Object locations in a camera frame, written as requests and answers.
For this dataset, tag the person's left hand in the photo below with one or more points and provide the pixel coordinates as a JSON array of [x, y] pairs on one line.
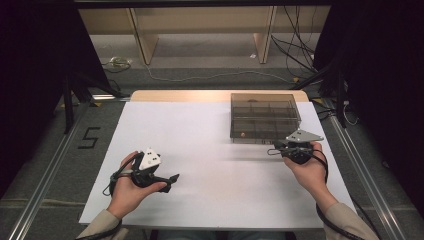
[[126, 196]]

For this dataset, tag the smoky plastic drawer box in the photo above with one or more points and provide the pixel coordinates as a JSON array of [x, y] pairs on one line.
[[263, 100]]

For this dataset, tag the small white paper scrap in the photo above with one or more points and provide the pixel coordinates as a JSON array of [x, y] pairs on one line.
[[253, 56]]

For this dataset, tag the person's right hand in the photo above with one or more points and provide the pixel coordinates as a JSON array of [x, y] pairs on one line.
[[311, 176]]

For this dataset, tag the long aluminium rail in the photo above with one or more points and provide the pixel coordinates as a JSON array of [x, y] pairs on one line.
[[379, 200], [41, 190]]

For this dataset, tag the black metal stand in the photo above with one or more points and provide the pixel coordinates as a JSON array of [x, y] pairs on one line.
[[340, 100], [68, 106]]

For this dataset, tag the black overhead bar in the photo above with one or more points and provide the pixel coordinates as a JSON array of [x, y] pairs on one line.
[[200, 3]]

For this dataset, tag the short aluminium rail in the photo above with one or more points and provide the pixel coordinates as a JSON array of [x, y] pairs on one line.
[[106, 97]]

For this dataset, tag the black curtain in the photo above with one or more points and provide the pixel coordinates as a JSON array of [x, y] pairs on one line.
[[30, 83], [383, 83]]

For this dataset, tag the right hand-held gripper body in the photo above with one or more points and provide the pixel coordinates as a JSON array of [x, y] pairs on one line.
[[300, 151]]

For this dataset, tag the beige wooden desk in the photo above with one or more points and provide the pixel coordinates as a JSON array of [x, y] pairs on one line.
[[200, 20]]

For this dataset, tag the white board sheet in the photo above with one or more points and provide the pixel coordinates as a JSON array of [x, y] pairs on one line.
[[216, 173]]

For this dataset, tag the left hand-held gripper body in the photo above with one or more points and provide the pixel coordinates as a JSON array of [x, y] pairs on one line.
[[149, 160]]

